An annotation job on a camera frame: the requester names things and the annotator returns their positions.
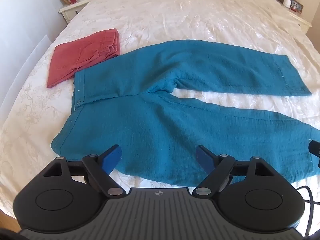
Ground cream nightstand with knob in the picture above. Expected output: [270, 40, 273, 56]
[59, 0, 91, 25]

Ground black cable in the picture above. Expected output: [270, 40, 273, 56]
[296, 185, 314, 238]

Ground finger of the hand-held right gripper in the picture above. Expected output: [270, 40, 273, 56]
[309, 140, 320, 168]

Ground folded red pants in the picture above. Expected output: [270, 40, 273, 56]
[46, 28, 120, 88]

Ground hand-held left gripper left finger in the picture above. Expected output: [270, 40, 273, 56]
[42, 144, 127, 198]

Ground teal pants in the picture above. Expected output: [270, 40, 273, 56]
[50, 39, 320, 188]

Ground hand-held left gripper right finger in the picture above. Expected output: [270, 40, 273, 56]
[192, 145, 274, 198]

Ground dark picture frame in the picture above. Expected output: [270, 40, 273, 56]
[290, 0, 304, 13]

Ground bed with cream bedspread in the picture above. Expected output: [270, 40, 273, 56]
[0, 0, 320, 220]

